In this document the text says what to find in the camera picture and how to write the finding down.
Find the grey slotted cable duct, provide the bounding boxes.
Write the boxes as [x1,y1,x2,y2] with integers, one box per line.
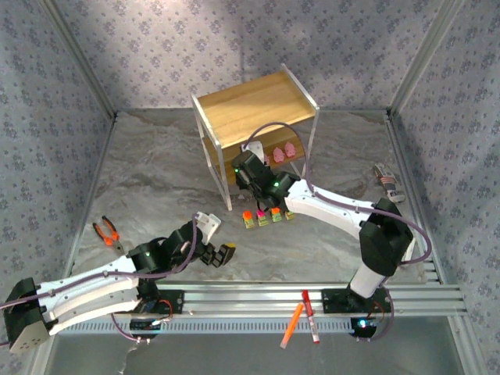
[64,320,355,336]

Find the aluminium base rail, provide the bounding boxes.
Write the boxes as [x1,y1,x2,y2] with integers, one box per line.
[58,281,469,337]

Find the white striped toy car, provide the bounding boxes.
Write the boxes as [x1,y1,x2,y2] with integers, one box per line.
[373,162,405,204]

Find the wooden two-tier shelf white frame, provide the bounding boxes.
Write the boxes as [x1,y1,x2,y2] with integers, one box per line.
[190,63,320,212]

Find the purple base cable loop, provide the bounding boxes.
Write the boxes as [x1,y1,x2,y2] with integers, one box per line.
[357,292,398,343]
[108,310,152,345]

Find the orange handled pliers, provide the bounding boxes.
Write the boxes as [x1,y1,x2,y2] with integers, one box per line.
[92,215,124,255]

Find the aluminium side rail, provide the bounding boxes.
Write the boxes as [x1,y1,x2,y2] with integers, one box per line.
[64,115,119,277]
[384,111,446,284]

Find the aluminium frame post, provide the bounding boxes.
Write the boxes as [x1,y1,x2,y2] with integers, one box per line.
[41,0,119,120]
[387,0,466,115]

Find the red marker pen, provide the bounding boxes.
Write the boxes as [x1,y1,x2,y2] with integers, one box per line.
[301,289,320,345]

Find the orange marker pen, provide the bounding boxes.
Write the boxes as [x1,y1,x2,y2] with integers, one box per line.
[280,302,305,349]

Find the black controller board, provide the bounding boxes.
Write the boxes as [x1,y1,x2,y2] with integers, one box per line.
[130,318,163,338]
[349,316,379,340]

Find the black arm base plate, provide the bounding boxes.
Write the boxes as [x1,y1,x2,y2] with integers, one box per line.
[128,289,185,316]
[320,287,394,316]

